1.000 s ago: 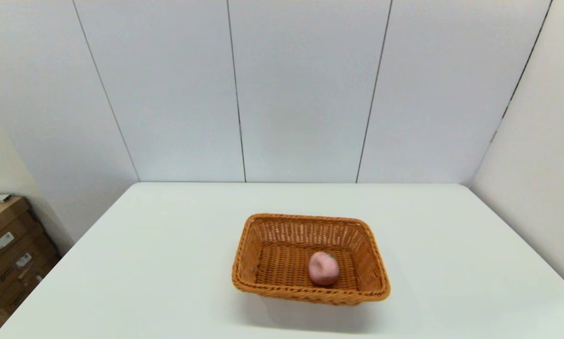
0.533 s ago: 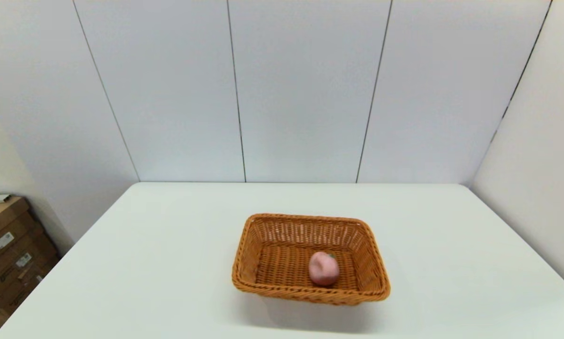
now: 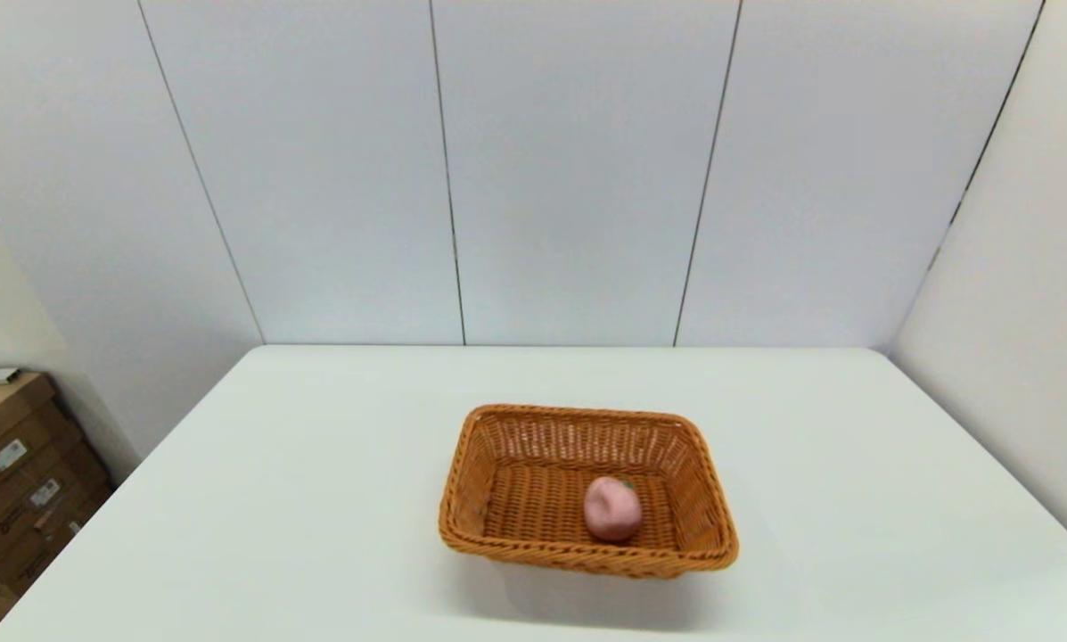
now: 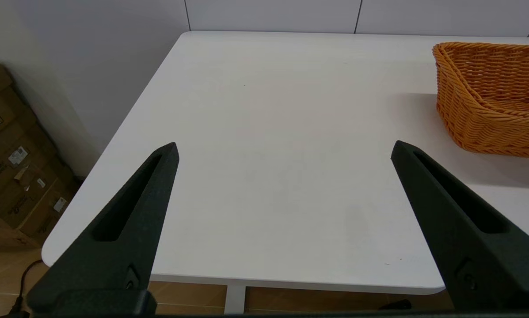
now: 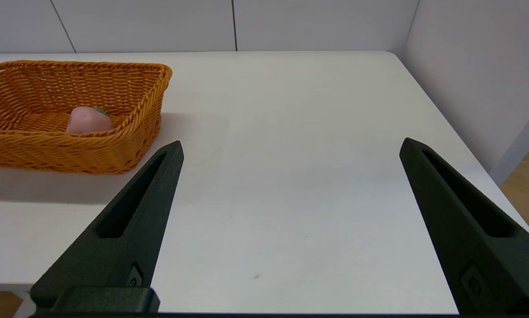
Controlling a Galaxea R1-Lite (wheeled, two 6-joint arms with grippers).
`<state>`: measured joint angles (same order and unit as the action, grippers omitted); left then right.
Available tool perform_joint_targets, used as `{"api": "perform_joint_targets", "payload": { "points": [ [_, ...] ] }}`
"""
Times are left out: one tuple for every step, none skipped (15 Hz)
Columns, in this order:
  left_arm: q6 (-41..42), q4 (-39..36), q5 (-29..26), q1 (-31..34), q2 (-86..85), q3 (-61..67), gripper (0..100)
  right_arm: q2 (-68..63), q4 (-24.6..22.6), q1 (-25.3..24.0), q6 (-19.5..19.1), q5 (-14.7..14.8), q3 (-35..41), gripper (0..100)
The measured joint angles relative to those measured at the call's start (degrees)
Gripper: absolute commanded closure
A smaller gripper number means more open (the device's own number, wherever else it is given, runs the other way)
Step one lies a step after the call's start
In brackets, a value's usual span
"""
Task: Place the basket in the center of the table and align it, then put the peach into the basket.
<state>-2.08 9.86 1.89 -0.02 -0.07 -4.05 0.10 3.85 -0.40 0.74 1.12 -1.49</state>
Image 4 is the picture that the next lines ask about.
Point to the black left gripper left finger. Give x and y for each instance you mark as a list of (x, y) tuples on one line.
[(127, 229)]

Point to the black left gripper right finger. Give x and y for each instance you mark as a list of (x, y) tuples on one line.
[(472, 260)]

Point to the orange woven wicker basket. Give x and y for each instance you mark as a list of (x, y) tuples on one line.
[(481, 128)]

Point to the white table leg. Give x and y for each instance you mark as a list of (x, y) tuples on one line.
[(235, 300)]

